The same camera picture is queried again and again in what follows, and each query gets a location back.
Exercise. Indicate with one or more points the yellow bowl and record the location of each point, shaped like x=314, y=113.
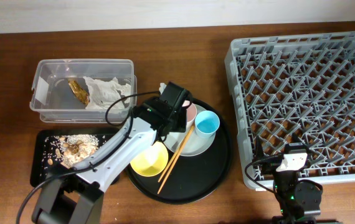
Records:
x=152, y=161

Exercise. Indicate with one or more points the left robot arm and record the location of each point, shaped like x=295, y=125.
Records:
x=75, y=195

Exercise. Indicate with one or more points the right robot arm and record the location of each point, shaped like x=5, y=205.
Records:
x=299, y=200

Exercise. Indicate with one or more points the clear plastic bin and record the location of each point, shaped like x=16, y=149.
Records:
x=52, y=97

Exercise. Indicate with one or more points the gold snack wrapper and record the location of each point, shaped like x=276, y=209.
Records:
x=78, y=91

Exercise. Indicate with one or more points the pink cup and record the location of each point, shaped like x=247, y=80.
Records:
x=191, y=112

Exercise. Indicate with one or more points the white napkin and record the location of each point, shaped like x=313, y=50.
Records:
x=102, y=94

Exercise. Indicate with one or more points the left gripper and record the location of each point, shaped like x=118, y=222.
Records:
x=181, y=126

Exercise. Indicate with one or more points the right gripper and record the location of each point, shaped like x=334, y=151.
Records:
x=305, y=160

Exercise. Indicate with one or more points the food scraps pile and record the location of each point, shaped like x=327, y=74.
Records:
x=69, y=150

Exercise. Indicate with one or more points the wooden chopstick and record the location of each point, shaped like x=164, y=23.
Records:
x=175, y=156
x=164, y=181

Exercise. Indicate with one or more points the black rectangular tray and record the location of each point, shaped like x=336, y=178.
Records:
x=39, y=171

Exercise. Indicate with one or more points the grey dishwasher rack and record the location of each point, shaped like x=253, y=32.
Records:
x=295, y=84

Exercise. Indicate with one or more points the round black tray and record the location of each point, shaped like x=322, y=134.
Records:
x=192, y=178

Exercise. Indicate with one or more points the blue cup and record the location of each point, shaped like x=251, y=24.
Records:
x=206, y=123

